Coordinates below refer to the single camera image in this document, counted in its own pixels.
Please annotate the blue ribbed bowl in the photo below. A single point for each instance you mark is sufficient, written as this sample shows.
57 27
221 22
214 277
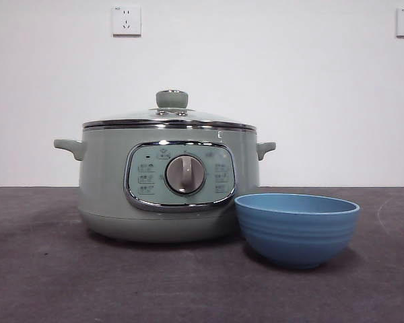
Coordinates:
296 235

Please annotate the pale green electric steamer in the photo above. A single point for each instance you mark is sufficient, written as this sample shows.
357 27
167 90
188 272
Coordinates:
104 188

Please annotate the glass lid green knob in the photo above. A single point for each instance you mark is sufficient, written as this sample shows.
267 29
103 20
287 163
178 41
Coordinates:
171 99

